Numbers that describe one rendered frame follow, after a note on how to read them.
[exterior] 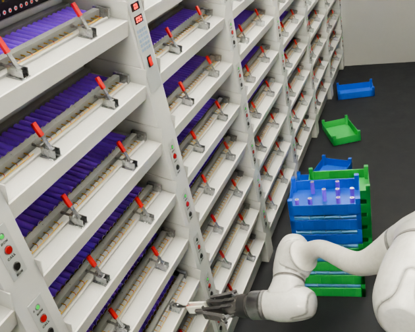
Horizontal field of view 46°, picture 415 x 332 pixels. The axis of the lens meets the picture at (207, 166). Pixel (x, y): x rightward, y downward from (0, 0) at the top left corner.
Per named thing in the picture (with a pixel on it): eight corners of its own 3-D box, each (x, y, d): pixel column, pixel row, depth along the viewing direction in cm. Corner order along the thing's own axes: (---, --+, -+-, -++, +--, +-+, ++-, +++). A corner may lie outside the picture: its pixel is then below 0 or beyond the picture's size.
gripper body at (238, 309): (251, 324, 153) (225, 324, 158) (258, 304, 160) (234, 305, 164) (242, 306, 150) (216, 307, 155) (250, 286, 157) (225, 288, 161)
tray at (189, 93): (231, 72, 211) (235, 42, 203) (174, 140, 164) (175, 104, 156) (188, 62, 216) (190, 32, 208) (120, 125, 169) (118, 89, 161)
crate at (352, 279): (363, 255, 241) (362, 242, 237) (365, 284, 224) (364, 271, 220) (302, 255, 250) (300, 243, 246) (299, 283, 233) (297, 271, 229)
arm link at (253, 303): (275, 304, 157) (259, 305, 160) (265, 283, 154) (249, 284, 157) (268, 326, 150) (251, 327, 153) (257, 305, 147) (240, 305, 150)
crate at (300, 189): (359, 188, 222) (358, 172, 218) (361, 214, 205) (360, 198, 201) (292, 190, 230) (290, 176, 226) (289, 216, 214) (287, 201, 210)
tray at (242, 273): (263, 246, 257) (267, 226, 249) (225, 338, 210) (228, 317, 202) (227, 234, 262) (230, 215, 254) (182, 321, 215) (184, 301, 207)
